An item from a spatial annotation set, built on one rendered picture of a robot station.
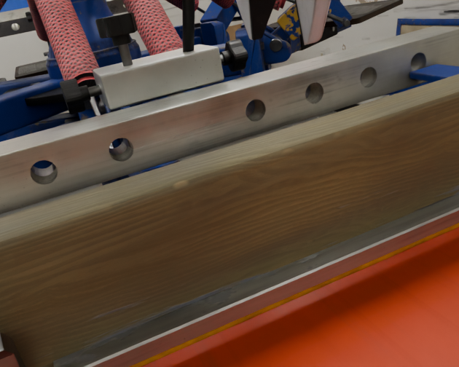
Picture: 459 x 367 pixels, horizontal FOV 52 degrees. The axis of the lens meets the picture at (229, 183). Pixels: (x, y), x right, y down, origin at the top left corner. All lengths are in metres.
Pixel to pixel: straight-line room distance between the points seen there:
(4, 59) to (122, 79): 3.87
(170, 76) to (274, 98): 0.11
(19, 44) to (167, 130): 3.91
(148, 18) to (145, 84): 0.25
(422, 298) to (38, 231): 0.21
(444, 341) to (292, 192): 0.11
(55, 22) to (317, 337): 0.58
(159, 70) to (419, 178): 0.29
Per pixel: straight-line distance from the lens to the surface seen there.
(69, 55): 0.67
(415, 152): 0.28
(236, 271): 0.24
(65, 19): 0.72
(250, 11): 0.25
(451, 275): 0.31
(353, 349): 0.26
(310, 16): 0.20
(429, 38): 0.58
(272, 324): 0.28
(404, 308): 0.29
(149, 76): 0.48
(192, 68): 0.49
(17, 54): 4.33
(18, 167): 0.43
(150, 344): 0.23
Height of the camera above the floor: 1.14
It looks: 23 degrees down
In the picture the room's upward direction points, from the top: 11 degrees counter-clockwise
